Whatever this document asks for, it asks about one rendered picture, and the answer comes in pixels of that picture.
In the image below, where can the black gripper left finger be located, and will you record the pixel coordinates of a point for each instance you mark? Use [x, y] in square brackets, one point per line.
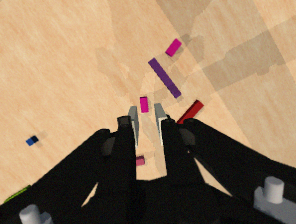
[64, 189]

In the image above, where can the purple rod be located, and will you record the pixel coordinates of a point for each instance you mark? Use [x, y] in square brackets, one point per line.
[164, 77]

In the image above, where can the red rod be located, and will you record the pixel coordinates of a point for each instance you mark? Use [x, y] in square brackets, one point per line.
[191, 112]

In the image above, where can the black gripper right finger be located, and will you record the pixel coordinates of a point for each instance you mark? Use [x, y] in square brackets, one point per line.
[247, 175]

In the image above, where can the magenta rod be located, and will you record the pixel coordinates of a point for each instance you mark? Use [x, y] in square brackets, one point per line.
[144, 104]
[173, 47]

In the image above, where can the pink rod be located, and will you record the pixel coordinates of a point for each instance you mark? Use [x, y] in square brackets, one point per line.
[140, 160]

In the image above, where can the small blue cube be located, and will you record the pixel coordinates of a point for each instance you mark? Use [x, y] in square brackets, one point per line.
[32, 140]

